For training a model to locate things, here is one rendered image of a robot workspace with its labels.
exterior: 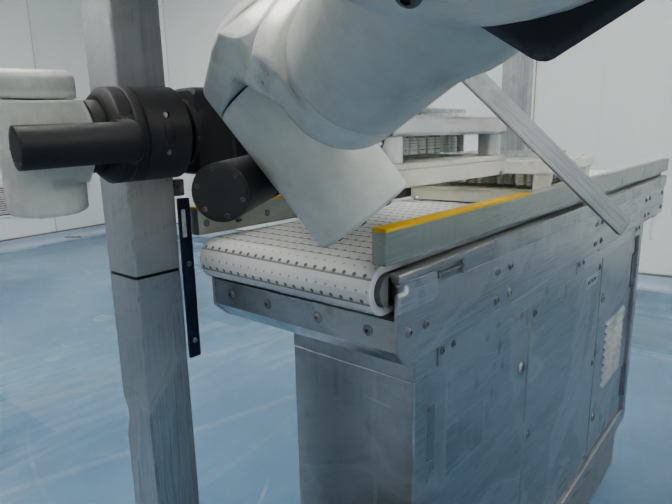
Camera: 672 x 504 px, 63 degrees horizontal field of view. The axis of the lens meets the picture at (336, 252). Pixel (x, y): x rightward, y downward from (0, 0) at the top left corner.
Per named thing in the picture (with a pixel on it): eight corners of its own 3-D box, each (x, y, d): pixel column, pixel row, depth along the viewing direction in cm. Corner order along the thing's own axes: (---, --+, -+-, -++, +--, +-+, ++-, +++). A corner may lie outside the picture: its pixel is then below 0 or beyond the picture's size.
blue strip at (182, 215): (191, 358, 69) (179, 198, 64) (188, 357, 69) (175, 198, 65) (202, 354, 70) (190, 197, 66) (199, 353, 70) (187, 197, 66)
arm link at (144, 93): (209, 72, 62) (102, 70, 55) (257, 64, 55) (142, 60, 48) (219, 184, 65) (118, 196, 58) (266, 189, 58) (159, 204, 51)
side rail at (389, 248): (386, 267, 49) (386, 232, 48) (371, 264, 50) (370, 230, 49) (667, 170, 148) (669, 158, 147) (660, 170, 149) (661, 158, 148)
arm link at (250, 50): (273, 51, 36) (336, -90, 24) (355, 161, 37) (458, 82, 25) (193, 103, 34) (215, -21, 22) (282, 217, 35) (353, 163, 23)
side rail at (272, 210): (199, 235, 66) (197, 209, 65) (191, 234, 67) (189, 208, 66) (564, 167, 165) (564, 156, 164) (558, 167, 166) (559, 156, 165)
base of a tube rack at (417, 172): (505, 173, 70) (506, 154, 70) (392, 190, 52) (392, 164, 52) (356, 167, 86) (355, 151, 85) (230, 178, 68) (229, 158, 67)
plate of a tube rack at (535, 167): (549, 175, 84) (550, 161, 84) (410, 170, 99) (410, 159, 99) (593, 165, 102) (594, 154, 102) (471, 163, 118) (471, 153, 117)
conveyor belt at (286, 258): (368, 322, 51) (368, 269, 50) (201, 280, 67) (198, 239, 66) (660, 189, 152) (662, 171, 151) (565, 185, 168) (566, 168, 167)
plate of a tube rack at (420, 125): (507, 133, 69) (508, 116, 69) (393, 136, 51) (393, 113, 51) (356, 134, 85) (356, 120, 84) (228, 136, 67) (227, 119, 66)
